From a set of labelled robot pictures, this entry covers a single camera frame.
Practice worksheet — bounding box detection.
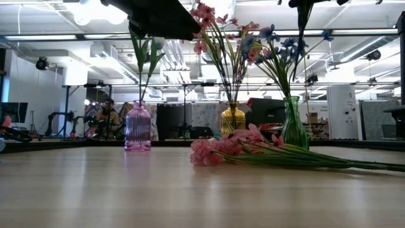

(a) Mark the grey desk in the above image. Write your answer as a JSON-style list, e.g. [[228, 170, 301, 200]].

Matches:
[[383, 105, 405, 139]]

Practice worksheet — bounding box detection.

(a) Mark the long overhead beam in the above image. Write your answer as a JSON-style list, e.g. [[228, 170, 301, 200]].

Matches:
[[0, 28, 399, 42]]

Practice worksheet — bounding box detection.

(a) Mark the black partition panel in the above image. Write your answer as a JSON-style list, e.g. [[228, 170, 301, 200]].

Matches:
[[156, 103, 193, 141]]

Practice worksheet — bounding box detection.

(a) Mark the blue artificial flower bunch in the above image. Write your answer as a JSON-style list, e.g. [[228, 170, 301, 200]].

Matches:
[[245, 24, 333, 99]]

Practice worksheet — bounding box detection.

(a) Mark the black vertical pole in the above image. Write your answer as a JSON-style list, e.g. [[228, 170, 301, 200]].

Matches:
[[397, 11, 405, 105]]

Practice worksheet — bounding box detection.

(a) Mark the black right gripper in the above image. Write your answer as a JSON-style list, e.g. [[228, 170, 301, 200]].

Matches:
[[288, 0, 351, 9]]

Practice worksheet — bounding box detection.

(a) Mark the amber glass vase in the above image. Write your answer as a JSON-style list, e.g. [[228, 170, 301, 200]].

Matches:
[[220, 101, 247, 137]]

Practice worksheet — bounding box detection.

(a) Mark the person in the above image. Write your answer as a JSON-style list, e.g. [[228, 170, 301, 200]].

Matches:
[[94, 98, 122, 139]]

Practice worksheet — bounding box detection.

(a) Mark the dense pink flower bunch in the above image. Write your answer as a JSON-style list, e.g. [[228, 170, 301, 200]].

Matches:
[[189, 122, 405, 174]]

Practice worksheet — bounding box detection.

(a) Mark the pink artificial flower bunch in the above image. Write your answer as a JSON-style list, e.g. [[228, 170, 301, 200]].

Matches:
[[189, 2, 241, 103]]

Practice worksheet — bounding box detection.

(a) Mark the white cabinet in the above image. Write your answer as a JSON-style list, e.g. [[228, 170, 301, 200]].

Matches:
[[326, 84, 364, 141]]

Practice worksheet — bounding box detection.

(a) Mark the pink ribbed glass vase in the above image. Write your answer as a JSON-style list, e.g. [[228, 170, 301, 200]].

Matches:
[[124, 100, 152, 152]]

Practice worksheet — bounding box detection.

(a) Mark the black monitor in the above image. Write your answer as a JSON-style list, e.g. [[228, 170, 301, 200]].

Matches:
[[0, 101, 28, 125], [249, 98, 287, 125]]

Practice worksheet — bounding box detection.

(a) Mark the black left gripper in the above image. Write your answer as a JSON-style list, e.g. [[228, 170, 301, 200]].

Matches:
[[101, 0, 202, 41]]

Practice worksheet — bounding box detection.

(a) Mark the green glass vase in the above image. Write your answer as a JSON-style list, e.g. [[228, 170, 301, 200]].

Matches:
[[280, 96, 310, 150]]

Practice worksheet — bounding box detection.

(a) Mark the grey partition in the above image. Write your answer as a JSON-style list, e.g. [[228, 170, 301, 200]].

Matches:
[[360, 99, 402, 141]]

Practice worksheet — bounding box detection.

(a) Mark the black cable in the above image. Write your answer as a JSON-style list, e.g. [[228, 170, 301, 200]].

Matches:
[[0, 125, 34, 143]]

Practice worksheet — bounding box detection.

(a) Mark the black stand frame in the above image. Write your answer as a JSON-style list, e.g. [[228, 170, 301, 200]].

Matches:
[[61, 82, 113, 139], [182, 81, 232, 140]]

